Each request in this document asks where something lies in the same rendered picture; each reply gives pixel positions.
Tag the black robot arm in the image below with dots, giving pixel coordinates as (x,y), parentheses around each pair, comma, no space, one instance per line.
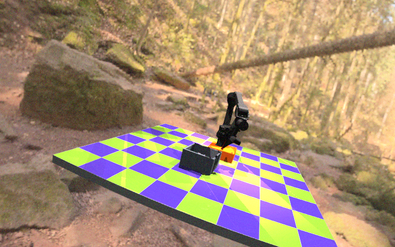
(241,113)

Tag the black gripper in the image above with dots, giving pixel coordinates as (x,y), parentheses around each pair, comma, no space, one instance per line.
(229,139)

